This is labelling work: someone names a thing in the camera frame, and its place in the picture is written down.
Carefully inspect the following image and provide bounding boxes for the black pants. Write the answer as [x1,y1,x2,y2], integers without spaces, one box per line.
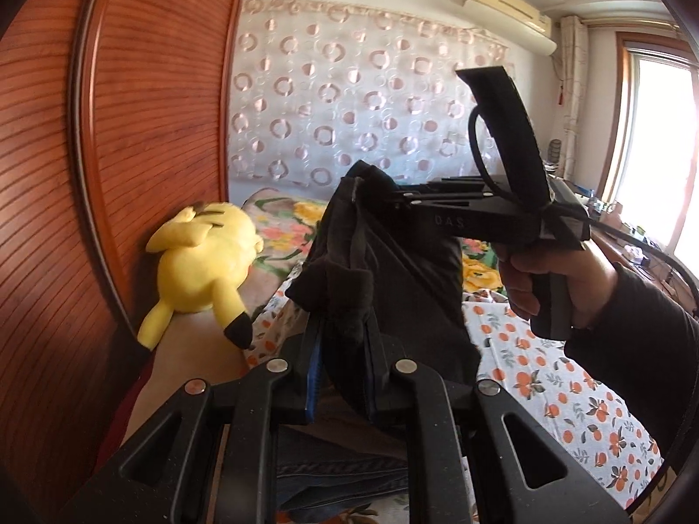
[287,161,480,417]

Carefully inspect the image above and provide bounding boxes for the person's right forearm black sleeve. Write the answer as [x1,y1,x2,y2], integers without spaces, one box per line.
[565,265,698,454]

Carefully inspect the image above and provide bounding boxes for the person's right hand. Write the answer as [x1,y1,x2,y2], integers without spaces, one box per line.
[493,241,617,329]

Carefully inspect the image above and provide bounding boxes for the wooden sideboard cabinet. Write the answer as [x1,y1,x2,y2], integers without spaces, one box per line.
[541,175,698,318]

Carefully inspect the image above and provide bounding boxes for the floral pink blanket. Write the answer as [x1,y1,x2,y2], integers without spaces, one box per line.
[239,181,508,312]

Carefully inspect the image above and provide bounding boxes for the yellow Pikachu plush toy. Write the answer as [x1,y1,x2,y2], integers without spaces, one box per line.
[138,202,263,350]

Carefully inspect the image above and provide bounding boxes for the orange print bed sheet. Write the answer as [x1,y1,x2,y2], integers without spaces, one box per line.
[239,266,668,524]

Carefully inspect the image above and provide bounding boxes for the tied beige window curtain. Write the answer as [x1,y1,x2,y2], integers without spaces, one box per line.
[558,15,589,181]

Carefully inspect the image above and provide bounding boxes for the sheer circle pattern curtain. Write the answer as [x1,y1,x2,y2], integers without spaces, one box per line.
[228,0,508,195]

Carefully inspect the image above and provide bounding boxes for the wooden slatted wardrobe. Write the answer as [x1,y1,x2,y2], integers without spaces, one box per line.
[1,0,242,518]

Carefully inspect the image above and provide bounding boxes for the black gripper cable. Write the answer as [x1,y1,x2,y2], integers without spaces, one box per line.
[467,105,699,296]

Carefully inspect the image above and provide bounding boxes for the window with wooden frame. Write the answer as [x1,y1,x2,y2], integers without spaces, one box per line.
[602,32,698,273]

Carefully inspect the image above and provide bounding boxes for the white wall air conditioner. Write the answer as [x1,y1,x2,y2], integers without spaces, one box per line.
[463,0,557,57]

